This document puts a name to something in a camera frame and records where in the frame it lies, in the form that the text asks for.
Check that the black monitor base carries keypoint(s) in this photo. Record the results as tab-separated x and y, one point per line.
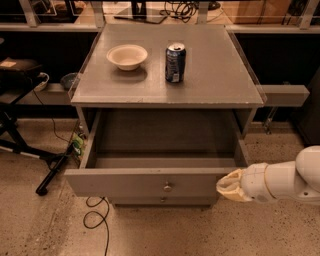
138	11

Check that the cardboard box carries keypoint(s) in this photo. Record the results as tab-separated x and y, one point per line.
256	11

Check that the grey top drawer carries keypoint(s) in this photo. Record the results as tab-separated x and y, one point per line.
138	154

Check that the blue soda can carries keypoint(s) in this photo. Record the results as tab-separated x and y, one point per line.
175	62

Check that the grey drawer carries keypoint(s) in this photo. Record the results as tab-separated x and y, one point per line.
163	201
138	154

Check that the grey bowl on shelf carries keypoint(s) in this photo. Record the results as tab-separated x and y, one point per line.
68	80

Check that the green chip bag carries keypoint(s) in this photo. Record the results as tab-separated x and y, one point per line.
77	143

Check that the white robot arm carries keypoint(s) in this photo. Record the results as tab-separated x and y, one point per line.
297	180

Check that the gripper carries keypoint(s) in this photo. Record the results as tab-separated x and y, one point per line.
254	183

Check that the grey bottom drawer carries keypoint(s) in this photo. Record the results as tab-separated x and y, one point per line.
163	201

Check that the white paper bowl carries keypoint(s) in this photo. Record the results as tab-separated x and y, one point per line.
127	57

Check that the grey drawer cabinet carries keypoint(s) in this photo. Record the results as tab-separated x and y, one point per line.
215	75

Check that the white bowl on shelf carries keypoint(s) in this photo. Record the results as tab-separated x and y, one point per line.
42	79

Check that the black stand with legs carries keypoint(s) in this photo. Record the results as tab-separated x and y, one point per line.
18	77

